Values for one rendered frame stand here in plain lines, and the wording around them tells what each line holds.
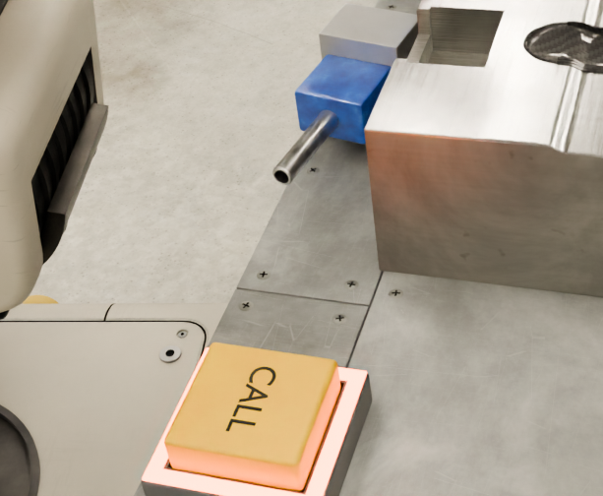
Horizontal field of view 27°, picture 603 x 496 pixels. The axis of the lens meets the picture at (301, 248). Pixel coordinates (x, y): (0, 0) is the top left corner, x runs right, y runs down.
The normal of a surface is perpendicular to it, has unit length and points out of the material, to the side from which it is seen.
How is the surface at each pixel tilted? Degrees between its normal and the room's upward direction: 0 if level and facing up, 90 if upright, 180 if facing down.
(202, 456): 90
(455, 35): 90
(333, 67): 0
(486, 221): 90
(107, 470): 0
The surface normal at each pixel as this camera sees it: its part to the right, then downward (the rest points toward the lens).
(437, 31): -0.30, 0.65
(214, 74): -0.12, -0.74
